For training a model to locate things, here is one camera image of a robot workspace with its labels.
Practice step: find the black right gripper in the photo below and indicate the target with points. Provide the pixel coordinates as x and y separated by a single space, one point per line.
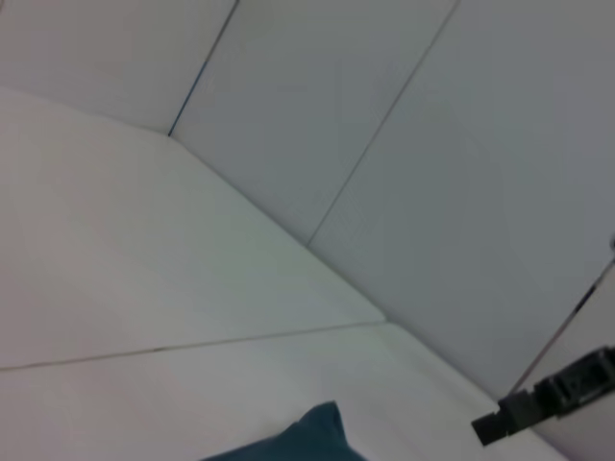
583 384

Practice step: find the teal t-shirt with FREE print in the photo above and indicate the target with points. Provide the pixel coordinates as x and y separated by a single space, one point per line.
298 437

